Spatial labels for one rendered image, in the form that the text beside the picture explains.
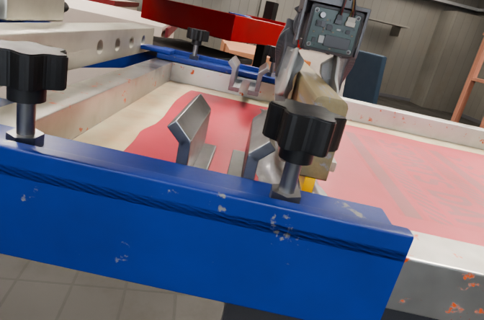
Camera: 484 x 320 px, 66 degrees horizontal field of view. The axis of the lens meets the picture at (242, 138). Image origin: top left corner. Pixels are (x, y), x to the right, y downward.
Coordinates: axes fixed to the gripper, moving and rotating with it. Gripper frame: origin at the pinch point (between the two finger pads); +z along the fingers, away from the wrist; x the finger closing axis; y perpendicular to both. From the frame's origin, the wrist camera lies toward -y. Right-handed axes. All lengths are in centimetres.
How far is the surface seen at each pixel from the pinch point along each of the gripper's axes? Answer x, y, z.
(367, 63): 93, -300, 12
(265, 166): -3.7, 11.7, 4.1
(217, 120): -10.7, -3.0, 4.8
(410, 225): 10.3, 17.7, 4.3
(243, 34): -13, -91, -3
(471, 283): 8.1, 30.1, 1.1
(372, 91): 102, -291, 35
